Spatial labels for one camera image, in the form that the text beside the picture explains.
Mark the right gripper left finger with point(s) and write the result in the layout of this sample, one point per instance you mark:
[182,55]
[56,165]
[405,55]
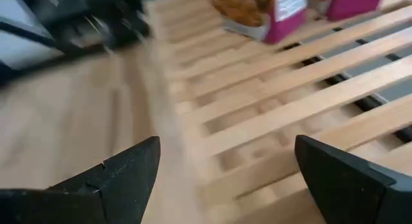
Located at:
[128,185]

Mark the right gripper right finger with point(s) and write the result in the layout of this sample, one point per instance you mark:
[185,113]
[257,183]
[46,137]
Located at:
[341,192]

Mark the purple Raisin Bran cereal box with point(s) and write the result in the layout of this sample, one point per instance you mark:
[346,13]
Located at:
[286,24]
[354,8]

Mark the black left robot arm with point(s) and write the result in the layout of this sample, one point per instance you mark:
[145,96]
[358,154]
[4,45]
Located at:
[96,18]

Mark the wooden slatted shelf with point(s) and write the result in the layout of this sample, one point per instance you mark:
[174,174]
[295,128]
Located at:
[289,105]

